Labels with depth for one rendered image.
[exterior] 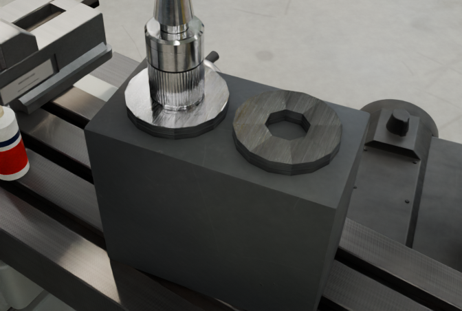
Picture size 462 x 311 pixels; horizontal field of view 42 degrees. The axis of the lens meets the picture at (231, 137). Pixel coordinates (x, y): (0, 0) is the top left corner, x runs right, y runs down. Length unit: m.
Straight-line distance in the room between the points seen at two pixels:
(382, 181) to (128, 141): 0.78
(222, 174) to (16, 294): 0.42
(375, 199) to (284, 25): 1.61
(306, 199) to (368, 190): 0.73
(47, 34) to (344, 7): 2.13
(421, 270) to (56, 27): 0.56
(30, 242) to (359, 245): 0.35
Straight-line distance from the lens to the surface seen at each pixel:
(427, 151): 1.31
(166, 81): 0.48
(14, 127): 0.71
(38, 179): 0.74
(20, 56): 0.80
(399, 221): 1.15
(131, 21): 2.69
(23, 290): 0.82
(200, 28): 0.48
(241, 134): 0.48
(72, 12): 0.89
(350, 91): 2.35
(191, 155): 0.48
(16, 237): 0.69
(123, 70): 1.21
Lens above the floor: 1.45
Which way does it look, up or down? 44 degrees down
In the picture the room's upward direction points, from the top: 2 degrees clockwise
